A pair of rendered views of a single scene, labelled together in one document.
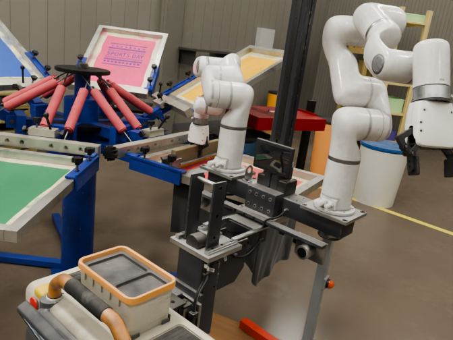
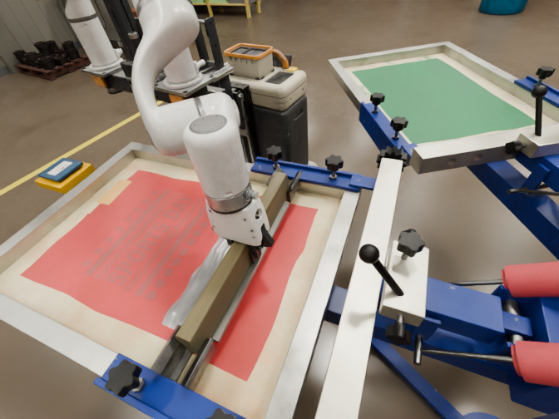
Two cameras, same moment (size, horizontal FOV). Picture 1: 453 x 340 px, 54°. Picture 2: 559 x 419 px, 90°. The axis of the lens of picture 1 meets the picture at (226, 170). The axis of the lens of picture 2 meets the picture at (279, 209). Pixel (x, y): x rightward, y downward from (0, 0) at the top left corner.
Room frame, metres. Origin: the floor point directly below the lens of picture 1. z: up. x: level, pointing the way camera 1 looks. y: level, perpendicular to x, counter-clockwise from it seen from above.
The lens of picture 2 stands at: (2.53, 0.23, 1.48)
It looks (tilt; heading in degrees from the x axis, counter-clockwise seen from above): 46 degrees down; 179
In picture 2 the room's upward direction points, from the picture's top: 8 degrees counter-clockwise
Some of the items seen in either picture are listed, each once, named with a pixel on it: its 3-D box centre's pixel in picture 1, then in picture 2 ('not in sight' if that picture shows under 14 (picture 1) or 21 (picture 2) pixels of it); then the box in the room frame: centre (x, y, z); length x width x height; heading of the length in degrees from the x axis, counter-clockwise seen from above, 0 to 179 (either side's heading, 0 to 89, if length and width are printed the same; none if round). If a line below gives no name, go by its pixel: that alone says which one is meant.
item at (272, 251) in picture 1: (277, 233); not in sight; (1.94, -0.28, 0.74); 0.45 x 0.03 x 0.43; 151
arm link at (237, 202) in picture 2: (199, 119); (231, 190); (2.19, 0.17, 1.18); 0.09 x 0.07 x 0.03; 61
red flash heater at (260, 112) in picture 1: (274, 117); not in sight; (3.33, -0.31, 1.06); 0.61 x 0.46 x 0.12; 121
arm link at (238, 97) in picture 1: (233, 104); not in sight; (1.56, 0.00, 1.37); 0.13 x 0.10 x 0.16; 105
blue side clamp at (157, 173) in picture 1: (157, 168); (304, 179); (1.96, 0.32, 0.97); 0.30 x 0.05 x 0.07; 61
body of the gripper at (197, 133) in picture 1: (199, 131); (235, 214); (2.19, 0.16, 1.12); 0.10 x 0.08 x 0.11; 61
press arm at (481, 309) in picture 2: (144, 137); (434, 303); (2.35, 0.47, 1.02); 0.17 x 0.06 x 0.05; 61
